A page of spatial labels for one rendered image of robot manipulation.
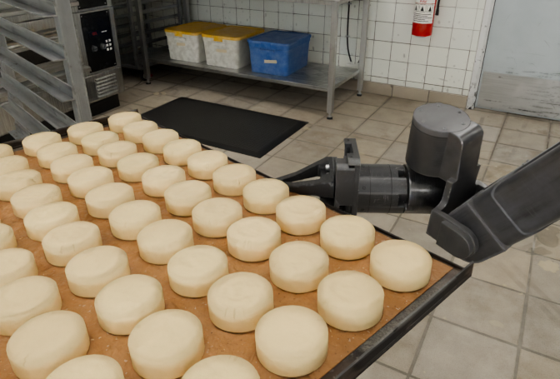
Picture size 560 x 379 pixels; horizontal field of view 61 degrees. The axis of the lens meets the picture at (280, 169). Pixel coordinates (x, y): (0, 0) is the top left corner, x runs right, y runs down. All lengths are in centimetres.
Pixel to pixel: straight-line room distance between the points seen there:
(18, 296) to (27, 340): 5
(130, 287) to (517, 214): 34
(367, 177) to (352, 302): 21
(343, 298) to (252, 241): 11
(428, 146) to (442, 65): 351
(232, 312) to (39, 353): 13
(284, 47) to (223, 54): 59
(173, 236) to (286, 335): 16
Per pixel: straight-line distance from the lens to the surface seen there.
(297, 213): 46
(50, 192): 57
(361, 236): 43
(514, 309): 207
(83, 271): 43
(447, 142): 50
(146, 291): 39
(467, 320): 196
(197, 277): 39
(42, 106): 142
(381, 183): 54
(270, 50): 380
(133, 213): 49
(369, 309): 36
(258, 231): 44
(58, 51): 117
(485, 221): 50
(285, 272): 39
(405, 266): 40
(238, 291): 37
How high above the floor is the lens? 129
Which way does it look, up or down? 27 degrees down
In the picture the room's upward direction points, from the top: straight up
